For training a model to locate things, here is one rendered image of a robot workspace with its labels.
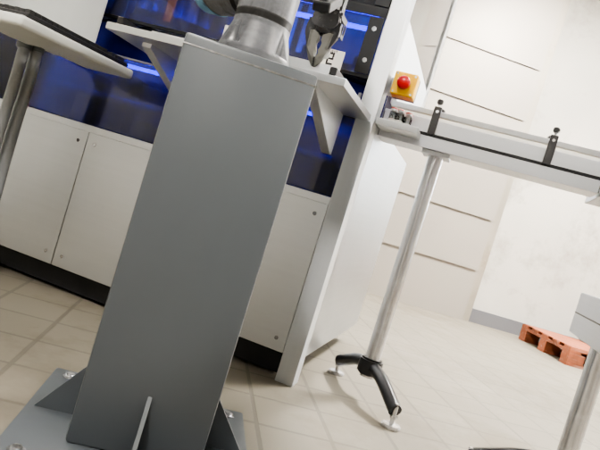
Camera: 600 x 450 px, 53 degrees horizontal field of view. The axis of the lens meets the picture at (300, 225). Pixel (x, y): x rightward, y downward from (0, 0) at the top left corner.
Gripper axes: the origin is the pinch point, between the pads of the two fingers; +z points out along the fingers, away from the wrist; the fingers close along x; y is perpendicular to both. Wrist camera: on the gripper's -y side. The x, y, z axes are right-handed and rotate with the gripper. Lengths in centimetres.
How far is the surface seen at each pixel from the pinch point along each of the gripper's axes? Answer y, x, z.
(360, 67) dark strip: 35.3, -3.1, -10.5
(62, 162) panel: 36, 91, 46
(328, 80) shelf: -4.5, -6.6, 5.1
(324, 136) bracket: 23.9, -1.9, 14.6
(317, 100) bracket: 6.3, -2.1, 8.3
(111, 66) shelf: 11, 65, 13
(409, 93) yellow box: 34.8, -20.3, -6.1
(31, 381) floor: -31, 31, 92
